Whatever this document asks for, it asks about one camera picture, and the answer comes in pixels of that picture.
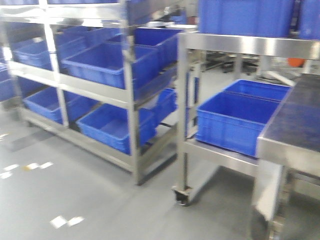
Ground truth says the blue bin rack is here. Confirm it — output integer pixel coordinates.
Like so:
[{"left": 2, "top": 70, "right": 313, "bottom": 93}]
[
  {"left": 150, "top": 88, "right": 177, "bottom": 126},
  {"left": 132, "top": 27, "right": 182, "bottom": 72},
  {"left": 76, "top": 104, "right": 157, "bottom": 155},
  {"left": 61, "top": 43, "right": 161, "bottom": 90},
  {"left": 23, "top": 87, "right": 98, "bottom": 124},
  {"left": 11, "top": 37, "right": 86, "bottom": 71}
]

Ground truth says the large blue crate top left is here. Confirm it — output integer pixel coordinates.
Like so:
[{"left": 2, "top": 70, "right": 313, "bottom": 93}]
[{"left": 198, "top": 0, "right": 295, "bottom": 38}]

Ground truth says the dark steel work table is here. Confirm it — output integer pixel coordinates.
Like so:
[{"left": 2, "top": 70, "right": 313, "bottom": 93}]
[{"left": 248, "top": 74, "right": 320, "bottom": 240}]

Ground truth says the cart caster wheel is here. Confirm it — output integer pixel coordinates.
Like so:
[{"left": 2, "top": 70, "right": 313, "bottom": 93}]
[{"left": 172, "top": 186, "right": 192, "bottom": 207}]

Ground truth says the large blue crate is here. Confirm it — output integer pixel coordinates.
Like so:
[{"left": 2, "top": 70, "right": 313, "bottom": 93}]
[
  {"left": 299, "top": 0, "right": 320, "bottom": 40},
  {"left": 198, "top": 0, "right": 295, "bottom": 38}
]

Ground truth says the blue bin lower back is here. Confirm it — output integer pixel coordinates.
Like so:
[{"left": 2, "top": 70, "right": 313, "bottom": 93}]
[{"left": 223, "top": 79, "right": 291, "bottom": 102}]

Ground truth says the large blue crate top right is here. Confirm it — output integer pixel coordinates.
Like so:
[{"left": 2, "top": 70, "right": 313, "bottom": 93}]
[{"left": 299, "top": 0, "right": 320, "bottom": 40}]

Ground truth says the blue bin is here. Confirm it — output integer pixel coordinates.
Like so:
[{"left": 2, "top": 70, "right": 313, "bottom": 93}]
[
  {"left": 223, "top": 79, "right": 291, "bottom": 102},
  {"left": 195, "top": 92, "right": 279, "bottom": 157}
]

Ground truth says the steel shelf rack left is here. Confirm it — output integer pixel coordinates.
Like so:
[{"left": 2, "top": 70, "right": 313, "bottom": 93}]
[{"left": 0, "top": 0, "right": 183, "bottom": 185}]

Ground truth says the blue bin rack middle back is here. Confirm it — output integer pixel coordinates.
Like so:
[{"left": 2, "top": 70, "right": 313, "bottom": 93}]
[{"left": 132, "top": 27, "right": 182, "bottom": 72}]

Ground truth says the blue bin rack middle left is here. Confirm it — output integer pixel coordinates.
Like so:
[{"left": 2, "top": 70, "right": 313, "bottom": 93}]
[{"left": 11, "top": 37, "right": 86, "bottom": 71}]

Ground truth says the blue bin rack middle front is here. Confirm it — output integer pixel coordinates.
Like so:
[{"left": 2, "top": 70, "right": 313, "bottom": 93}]
[{"left": 61, "top": 43, "right": 161, "bottom": 90}]

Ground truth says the steel cart frame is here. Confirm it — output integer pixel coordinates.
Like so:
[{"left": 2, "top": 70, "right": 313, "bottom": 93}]
[{"left": 175, "top": 31, "right": 320, "bottom": 204}]

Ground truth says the blue bin lower front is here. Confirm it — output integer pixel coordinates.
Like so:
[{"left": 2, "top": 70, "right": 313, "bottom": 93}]
[{"left": 195, "top": 92, "right": 279, "bottom": 157}]

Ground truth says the blue bin rack bottom front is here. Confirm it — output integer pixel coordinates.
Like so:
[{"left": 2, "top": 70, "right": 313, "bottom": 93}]
[{"left": 76, "top": 104, "right": 157, "bottom": 155}]

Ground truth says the blue bin rack bottom left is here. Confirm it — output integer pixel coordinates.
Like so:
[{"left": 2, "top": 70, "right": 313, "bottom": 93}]
[{"left": 23, "top": 87, "right": 98, "bottom": 124}]

